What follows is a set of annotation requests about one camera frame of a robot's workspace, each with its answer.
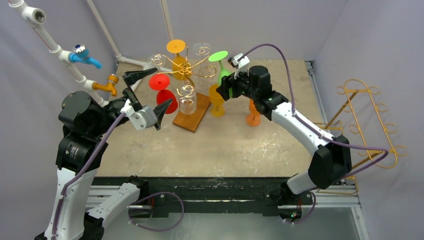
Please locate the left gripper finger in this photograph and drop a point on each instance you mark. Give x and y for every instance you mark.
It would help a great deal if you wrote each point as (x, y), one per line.
(160, 111)
(132, 77)

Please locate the yellow plastic goblet front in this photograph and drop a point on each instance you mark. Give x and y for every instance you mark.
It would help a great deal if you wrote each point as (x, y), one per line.
(180, 65)

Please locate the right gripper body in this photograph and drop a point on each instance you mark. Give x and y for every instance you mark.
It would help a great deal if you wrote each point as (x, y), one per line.
(226, 88)

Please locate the ribbed clear wine glass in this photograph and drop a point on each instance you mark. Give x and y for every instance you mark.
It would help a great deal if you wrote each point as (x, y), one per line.
(202, 49)

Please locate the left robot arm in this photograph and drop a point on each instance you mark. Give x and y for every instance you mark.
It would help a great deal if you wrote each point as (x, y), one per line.
(86, 127)

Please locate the red plastic goblet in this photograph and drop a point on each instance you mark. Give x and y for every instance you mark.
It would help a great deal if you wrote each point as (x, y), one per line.
(160, 82)

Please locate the blue tap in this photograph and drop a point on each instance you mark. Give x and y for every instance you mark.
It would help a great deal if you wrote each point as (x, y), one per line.
(81, 54)

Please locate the orange plastic goblet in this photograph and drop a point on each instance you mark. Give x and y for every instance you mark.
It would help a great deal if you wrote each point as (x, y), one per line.
(253, 119)

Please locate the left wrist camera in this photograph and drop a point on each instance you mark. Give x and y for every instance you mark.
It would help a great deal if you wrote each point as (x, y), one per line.
(140, 119)

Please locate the yellow plastic goblet back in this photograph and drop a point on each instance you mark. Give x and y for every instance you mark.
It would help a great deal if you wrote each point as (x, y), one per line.
(217, 109)

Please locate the gold wall hook rack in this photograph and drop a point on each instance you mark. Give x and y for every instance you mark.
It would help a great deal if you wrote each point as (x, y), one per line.
(360, 108)

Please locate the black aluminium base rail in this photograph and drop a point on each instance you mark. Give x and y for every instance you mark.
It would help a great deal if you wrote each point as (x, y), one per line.
(214, 195)

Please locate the yellow plastic goblet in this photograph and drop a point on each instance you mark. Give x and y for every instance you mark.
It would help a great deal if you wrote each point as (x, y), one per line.
(180, 65)
(217, 109)

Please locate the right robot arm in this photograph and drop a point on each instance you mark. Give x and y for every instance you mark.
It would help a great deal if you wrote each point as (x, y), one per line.
(331, 156)

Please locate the gold wire wine glass rack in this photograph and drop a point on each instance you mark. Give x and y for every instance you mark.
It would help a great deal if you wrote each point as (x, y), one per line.
(191, 122)

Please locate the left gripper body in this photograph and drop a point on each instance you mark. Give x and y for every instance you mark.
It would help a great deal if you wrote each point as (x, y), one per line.
(113, 106)

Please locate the green plastic cup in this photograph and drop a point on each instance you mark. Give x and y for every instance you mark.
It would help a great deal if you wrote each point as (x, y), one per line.
(219, 57)

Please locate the orange brass tap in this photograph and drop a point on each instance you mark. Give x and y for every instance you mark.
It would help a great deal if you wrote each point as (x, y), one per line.
(110, 86)

